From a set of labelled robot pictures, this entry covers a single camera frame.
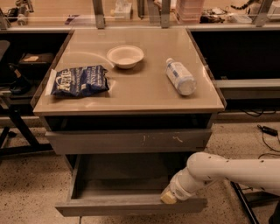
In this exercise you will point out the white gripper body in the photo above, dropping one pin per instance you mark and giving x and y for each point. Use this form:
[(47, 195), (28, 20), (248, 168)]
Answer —
[(177, 188)]

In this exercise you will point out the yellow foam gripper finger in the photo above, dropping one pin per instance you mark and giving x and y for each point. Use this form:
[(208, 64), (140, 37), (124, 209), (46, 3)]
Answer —
[(167, 197)]

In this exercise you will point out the grey drawer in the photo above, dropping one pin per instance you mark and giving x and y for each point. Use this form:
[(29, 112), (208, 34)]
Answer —
[(128, 141), (125, 184)]

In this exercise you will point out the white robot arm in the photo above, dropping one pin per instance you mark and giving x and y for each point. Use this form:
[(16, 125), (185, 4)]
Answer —
[(203, 169)]

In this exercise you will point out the grey top drawer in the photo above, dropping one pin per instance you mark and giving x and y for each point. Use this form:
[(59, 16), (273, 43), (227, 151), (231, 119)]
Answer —
[(128, 141)]

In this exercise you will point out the grey drawer cabinet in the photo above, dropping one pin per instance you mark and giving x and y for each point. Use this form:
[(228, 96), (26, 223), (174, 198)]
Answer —
[(140, 98)]

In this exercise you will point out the black stand leg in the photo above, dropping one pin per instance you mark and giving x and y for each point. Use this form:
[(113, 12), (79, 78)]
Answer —
[(244, 203)]

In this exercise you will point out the black power adapter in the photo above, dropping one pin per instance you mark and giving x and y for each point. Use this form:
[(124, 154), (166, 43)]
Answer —
[(268, 130)]

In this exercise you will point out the clear plastic water bottle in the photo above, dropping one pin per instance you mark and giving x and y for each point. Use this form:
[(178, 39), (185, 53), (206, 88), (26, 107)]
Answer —
[(180, 77)]

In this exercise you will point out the white paper bowl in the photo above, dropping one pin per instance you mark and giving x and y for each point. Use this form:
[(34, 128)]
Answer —
[(125, 56)]

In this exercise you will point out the blue chip bag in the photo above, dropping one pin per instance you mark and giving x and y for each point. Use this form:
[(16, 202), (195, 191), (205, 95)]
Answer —
[(83, 81)]

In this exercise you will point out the pink plastic container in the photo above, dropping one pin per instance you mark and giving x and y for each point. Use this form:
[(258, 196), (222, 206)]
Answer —
[(189, 11)]

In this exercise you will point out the white box on counter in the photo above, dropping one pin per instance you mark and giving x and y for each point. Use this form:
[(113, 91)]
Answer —
[(122, 10)]

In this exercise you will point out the black bag on shelf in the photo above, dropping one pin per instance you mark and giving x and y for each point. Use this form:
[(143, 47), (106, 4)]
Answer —
[(30, 68)]

